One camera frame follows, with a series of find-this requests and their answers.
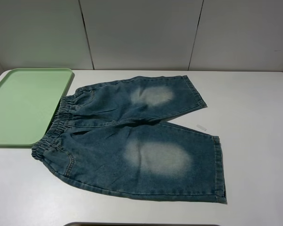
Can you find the blue children's denim shorts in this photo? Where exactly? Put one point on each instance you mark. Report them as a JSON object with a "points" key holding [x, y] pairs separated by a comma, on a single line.
{"points": [[115, 138]]}

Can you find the light green plastic tray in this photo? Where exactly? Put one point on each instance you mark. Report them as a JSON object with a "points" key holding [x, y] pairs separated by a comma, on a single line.
{"points": [[28, 101]]}

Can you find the clear tape strip far right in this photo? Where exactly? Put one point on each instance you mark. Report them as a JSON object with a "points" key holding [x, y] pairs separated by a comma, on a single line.
{"points": [[201, 127]]}

